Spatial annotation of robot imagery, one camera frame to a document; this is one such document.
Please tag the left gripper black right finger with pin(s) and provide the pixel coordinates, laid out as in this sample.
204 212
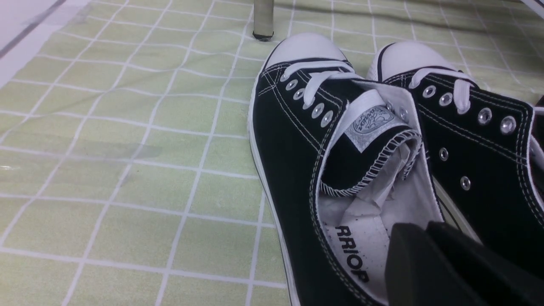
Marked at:
496 280

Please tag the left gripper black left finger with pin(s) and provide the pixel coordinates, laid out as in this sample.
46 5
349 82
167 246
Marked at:
418 274

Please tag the black canvas sneaker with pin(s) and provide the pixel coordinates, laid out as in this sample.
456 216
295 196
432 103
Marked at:
341 160
485 151

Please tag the stainless steel shoe rack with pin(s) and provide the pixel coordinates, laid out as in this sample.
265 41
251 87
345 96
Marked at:
263 25

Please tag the green checked tablecloth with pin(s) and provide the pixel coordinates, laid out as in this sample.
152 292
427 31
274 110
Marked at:
126 173

